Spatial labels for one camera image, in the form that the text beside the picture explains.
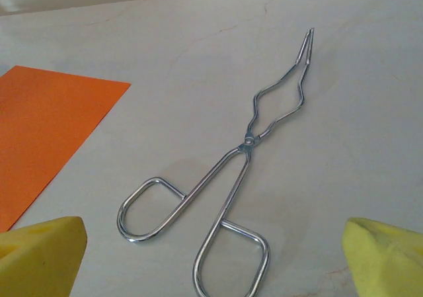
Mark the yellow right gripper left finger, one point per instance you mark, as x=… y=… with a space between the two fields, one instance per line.
x=36 y=260

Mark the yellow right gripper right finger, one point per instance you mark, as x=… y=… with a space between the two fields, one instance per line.
x=386 y=260

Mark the orange paper sheet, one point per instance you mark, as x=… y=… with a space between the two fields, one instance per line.
x=46 y=121

